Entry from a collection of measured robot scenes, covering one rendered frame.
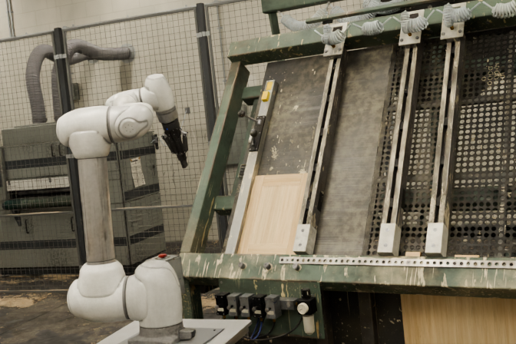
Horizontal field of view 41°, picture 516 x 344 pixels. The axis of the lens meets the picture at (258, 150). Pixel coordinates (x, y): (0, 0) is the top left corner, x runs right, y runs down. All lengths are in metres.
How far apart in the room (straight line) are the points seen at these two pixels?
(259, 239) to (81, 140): 1.05
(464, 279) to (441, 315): 0.36
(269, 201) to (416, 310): 0.81
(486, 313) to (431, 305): 0.22
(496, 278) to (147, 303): 1.24
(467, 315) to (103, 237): 1.47
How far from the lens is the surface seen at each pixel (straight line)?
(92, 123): 2.48
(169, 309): 2.50
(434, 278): 2.74
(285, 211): 3.17
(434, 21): 3.32
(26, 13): 10.11
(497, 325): 2.99
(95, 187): 2.51
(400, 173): 2.95
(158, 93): 2.99
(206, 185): 3.43
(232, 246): 3.20
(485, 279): 2.69
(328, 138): 3.21
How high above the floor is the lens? 1.52
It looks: 3 degrees down
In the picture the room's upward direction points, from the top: 6 degrees counter-clockwise
